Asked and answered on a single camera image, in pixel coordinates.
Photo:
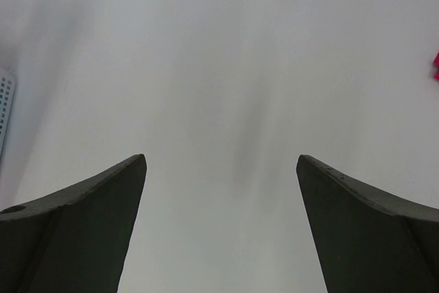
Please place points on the white plastic laundry basket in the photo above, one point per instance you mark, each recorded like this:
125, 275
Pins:
7, 89

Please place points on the folded magenta t shirt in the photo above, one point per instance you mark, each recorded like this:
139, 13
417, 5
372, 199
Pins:
435, 65

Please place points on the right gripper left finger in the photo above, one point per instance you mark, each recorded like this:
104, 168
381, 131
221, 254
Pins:
75, 239

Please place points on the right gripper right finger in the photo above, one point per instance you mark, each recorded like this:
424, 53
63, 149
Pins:
367, 239

